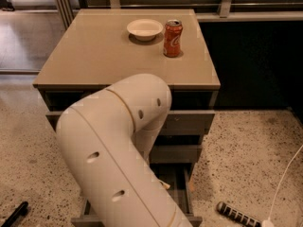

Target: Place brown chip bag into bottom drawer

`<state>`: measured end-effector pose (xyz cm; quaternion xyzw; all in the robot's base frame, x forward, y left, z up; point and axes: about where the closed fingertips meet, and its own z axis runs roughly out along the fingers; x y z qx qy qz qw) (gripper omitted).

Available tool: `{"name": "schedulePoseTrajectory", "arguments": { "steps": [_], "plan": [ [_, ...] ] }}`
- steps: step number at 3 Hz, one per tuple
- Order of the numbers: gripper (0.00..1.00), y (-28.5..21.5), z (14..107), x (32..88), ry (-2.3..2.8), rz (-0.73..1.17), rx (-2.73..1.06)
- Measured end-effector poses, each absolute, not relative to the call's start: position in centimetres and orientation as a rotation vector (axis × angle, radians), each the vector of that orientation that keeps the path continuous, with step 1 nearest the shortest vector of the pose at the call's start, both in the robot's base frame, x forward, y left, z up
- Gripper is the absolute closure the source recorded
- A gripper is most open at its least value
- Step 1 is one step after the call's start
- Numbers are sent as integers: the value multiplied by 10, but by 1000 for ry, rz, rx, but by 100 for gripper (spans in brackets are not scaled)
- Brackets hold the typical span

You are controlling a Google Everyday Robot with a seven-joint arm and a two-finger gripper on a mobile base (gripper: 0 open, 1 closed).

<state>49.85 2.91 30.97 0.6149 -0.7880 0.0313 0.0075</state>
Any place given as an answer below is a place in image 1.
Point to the orange soda can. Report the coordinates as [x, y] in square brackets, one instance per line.
[172, 36]

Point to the brown chip bag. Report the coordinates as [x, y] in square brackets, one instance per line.
[166, 185]

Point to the top grey drawer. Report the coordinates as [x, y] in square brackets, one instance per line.
[189, 122]

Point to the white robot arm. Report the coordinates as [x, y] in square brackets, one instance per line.
[104, 138]

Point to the grey drawer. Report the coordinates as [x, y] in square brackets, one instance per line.
[189, 122]
[179, 154]
[176, 175]

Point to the black object on floor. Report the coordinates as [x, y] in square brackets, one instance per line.
[20, 211]

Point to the middle grey drawer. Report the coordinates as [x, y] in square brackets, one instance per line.
[179, 154]

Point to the grey drawer cabinet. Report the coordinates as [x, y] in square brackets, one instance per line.
[97, 51]

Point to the bottom grey drawer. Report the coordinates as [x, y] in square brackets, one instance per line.
[176, 175]

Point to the white bowl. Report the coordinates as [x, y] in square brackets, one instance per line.
[144, 30]

